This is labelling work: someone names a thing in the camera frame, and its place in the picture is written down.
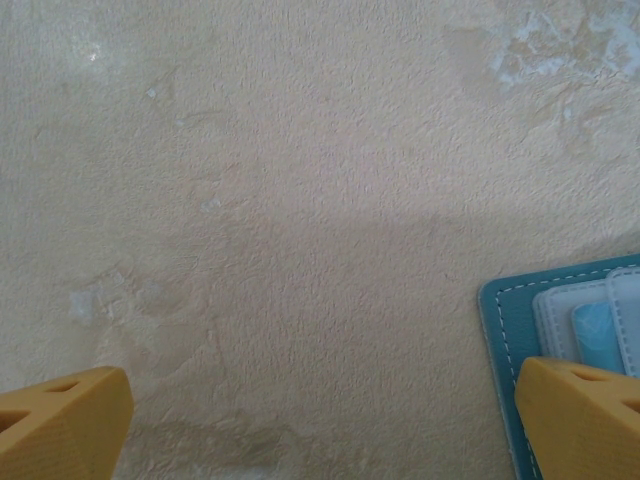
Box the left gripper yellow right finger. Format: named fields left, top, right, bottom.
left=514, top=356, right=640, bottom=480

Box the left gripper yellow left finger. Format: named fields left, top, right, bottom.
left=0, top=366, right=135, bottom=480

